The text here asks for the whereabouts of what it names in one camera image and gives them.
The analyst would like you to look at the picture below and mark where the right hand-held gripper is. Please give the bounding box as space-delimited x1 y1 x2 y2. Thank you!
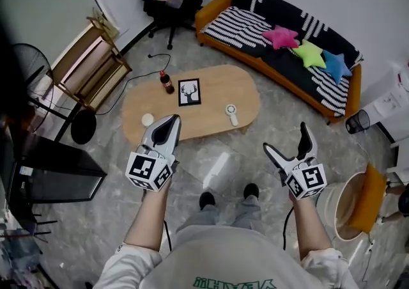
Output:
263 121 327 201

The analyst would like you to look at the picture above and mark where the wooden oval coffee table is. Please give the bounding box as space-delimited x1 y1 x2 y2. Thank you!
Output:
121 64 262 147

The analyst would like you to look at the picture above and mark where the white water dispenser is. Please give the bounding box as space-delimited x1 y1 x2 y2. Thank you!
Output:
360 63 409 122

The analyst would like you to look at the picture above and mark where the orange sofa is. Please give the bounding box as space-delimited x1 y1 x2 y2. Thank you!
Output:
194 0 364 125

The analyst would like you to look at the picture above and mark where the pink star pillow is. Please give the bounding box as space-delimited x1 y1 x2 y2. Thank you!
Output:
261 24 300 51

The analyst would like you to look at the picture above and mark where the black metal stand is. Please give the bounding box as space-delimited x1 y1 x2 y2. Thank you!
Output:
6 130 108 218

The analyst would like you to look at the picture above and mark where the person's right forearm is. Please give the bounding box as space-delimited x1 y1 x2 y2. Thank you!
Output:
289 196 335 262

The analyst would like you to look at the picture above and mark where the person's black right shoe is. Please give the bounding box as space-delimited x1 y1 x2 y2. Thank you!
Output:
243 183 259 199

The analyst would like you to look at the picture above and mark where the white handheld fan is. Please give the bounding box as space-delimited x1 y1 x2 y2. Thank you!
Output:
225 104 240 127

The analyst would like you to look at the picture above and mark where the person's white t-shirt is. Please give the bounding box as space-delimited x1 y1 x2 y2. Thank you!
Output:
92 225 360 289

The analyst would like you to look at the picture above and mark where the green star pillow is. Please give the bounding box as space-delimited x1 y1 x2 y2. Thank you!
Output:
292 39 327 69

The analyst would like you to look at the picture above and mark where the cola bottle with red cap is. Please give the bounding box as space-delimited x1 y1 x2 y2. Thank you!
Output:
159 71 175 95

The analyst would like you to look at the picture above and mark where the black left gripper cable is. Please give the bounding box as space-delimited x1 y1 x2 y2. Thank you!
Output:
163 219 173 252

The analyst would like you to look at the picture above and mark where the blue star pillow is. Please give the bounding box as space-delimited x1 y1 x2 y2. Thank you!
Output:
319 49 353 86

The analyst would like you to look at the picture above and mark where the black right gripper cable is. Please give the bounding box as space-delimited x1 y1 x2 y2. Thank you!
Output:
282 207 294 250

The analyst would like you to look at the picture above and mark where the black framed deer picture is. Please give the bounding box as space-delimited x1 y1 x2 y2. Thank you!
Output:
178 78 203 107

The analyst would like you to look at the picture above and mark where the person's left forearm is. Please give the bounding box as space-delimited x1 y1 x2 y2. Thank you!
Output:
123 182 172 253

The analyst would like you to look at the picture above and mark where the wooden shelf rack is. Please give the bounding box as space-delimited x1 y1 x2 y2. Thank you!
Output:
50 16 132 113

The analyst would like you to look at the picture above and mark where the black standing floor fan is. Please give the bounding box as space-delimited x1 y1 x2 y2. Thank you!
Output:
11 43 97 145

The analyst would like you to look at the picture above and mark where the black floor power cable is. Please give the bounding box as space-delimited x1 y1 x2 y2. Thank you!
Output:
95 53 172 116

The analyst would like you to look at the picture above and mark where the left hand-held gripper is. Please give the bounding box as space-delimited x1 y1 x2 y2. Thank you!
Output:
125 114 182 192

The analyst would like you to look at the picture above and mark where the black white striped blanket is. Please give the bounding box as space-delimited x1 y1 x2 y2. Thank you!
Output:
201 0 364 118

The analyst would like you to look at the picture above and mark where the person's black shoe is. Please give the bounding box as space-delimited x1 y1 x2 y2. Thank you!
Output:
199 191 216 210
243 183 259 199

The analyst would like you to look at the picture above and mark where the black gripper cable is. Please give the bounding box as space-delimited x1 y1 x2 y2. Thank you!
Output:
282 207 294 250
163 219 173 252

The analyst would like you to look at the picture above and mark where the person's black left shoe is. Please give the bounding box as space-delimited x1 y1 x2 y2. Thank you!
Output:
199 191 216 210

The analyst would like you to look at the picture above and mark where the white bucket with orange cushion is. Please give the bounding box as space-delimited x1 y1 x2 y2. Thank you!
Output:
316 171 373 242

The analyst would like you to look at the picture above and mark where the black office chair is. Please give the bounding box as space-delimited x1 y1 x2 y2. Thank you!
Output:
125 0 204 51

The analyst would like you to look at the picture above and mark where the black wire waste bin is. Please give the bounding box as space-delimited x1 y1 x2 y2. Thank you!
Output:
345 109 371 135

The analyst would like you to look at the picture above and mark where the white side cabinet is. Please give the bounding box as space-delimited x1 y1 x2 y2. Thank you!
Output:
388 139 409 185

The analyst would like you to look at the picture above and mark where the orange cushion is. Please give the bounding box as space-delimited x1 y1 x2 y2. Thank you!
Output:
348 164 387 234

